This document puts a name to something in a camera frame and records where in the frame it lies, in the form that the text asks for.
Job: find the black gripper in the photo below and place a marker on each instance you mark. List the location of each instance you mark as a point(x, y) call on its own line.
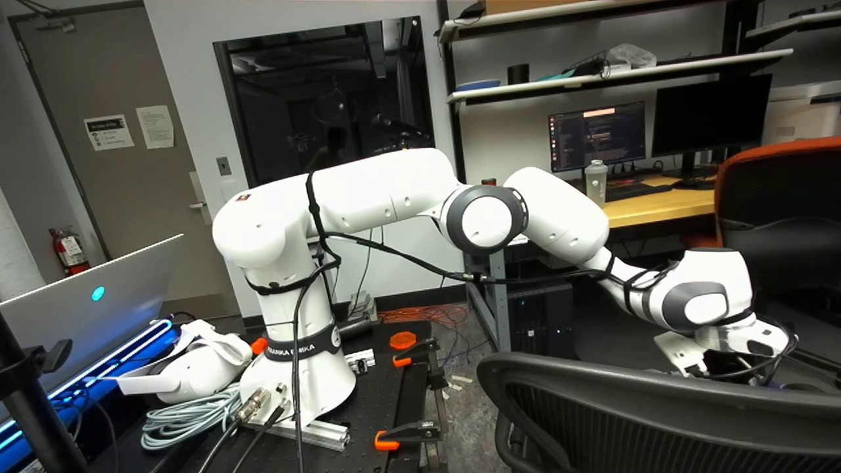
point(737, 364)

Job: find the black robot base board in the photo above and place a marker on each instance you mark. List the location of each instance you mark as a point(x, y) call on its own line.
point(383, 394)

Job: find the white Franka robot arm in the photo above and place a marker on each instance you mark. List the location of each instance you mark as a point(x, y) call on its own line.
point(383, 193)

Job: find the red backed office chair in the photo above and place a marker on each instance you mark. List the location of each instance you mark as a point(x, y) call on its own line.
point(779, 219)

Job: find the light wooden desk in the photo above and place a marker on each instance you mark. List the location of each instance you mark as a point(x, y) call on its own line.
point(661, 209)

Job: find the black computer tower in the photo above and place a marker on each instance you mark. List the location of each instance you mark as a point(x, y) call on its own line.
point(542, 318)

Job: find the clear plastic bottle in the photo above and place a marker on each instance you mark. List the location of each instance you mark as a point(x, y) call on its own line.
point(595, 181)

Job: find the black blank monitor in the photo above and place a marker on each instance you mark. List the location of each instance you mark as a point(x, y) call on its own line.
point(711, 114)

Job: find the monitor showing code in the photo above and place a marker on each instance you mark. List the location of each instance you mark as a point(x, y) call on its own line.
point(596, 138)

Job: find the grey metal shelf unit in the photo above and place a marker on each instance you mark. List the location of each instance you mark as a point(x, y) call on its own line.
point(612, 83)

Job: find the clear plastic bag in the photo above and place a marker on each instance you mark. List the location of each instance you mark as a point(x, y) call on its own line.
point(628, 58)

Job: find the orange black clamp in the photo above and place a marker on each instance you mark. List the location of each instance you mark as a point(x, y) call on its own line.
point(403, 342)
point(398, 436)

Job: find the aluminium extrusion bar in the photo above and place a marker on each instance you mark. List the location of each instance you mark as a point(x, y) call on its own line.
point(306, 432)

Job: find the dark glass window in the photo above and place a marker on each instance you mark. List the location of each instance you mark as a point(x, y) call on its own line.
point(324, 105)

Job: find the blue plastic case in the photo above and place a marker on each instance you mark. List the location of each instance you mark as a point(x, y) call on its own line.
point(114, 364)

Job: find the plain white paper sign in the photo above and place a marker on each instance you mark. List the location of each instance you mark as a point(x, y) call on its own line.
point(156, 126)

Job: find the silver laptop with glowing logo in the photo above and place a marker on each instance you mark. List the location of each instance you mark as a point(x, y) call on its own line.
point(96, 298)

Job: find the grey door with signs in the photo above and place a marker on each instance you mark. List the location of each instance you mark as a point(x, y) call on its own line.
point(106, 201)

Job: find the white printed paper sign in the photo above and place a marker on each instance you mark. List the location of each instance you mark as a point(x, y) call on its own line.
point(109, 131)

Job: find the red fire alarm box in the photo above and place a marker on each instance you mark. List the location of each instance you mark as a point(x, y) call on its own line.
point(69, 250)

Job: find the black tripod pole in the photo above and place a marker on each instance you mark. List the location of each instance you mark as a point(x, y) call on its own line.
point(29, 402)

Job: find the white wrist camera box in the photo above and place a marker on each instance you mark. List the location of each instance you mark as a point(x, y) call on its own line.
point(678, 353)

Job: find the wall light switch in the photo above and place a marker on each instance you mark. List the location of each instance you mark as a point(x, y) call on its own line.
point(223, 166)

